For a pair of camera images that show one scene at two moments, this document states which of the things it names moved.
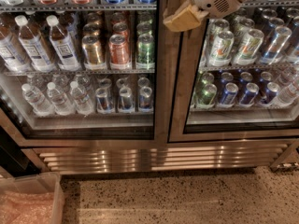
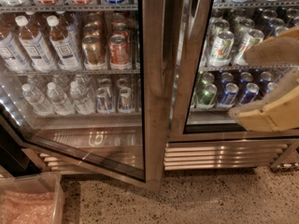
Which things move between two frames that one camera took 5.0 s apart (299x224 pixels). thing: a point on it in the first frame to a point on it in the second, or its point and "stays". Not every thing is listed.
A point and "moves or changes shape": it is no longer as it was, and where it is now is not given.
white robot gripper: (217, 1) to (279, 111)
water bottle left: (35, 99) stays
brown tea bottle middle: (33, 47) stays
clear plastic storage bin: (35, 199) stays
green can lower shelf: (206, 96) stays
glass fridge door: (85, 65) moves or changes shape
